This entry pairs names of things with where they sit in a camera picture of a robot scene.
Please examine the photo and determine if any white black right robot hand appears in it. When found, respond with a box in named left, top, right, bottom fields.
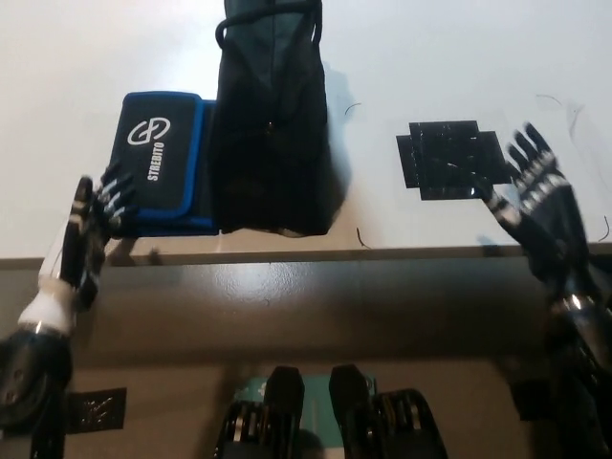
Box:
left=479, top=122, right=597, bottom=300

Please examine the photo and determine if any black teal fabric lunch bag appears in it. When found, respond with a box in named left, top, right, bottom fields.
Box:
left=209, top=0, right=349, bottom=238

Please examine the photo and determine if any black tape cross patch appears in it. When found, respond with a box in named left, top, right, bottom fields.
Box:
left=395, top=120, right=514, bottom=202

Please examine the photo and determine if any black cross-shaped floor marker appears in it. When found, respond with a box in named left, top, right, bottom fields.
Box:
left=65, top=386, right=128, bottom=430

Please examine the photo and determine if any black blue Strebito notebook case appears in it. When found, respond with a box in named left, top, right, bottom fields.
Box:
left=113, top=92, right=222, bottom=239

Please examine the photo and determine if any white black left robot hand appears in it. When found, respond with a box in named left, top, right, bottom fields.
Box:
left=39, top=163, right=139, bottom=314

